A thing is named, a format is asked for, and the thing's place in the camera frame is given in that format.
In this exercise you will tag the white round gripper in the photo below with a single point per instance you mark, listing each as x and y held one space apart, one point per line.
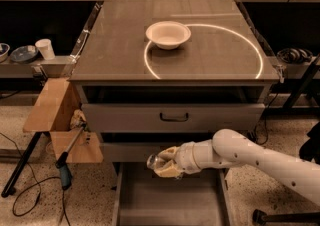
184 158

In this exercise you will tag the black metal stand leg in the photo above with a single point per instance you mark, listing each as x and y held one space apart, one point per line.
9 188

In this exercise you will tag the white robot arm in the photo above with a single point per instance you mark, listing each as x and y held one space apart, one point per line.
228 148

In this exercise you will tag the bottom grey drawer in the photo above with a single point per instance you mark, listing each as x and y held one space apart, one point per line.
144 199

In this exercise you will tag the white paper cup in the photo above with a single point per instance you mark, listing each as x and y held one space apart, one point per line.
45 48

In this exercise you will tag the grey drawer cabinet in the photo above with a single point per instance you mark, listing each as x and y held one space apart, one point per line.
221 63

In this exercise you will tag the blue handled tool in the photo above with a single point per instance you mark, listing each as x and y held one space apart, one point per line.
61 163

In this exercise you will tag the crumpled beige cloth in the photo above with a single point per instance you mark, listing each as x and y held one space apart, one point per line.
78 120

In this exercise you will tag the blue bowl on shelf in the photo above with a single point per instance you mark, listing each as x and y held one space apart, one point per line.
24 54

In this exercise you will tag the middle grey drawer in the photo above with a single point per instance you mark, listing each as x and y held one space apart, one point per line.
133 152

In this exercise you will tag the grey drawer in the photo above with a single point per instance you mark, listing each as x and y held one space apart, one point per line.
171 118
144 199
133 152

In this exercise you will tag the grey bowl at edge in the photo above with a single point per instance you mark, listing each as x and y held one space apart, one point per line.
4 50

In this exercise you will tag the white paper bowl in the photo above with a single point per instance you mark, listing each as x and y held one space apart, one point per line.
168 35

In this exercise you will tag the top grey drawer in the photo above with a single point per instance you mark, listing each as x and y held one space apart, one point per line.
171 118

